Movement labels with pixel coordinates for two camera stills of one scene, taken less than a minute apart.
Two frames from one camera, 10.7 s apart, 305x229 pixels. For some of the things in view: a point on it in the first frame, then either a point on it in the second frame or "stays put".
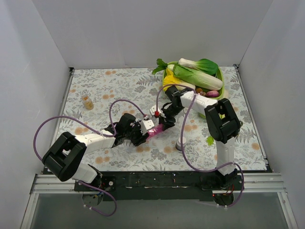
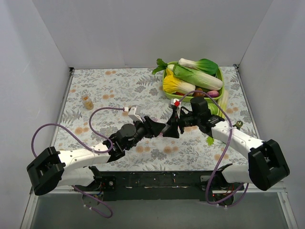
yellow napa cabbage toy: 169,78 stays put
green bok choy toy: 205,65 stays put
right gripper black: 165,118 to 179,121
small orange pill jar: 88,103 stays put
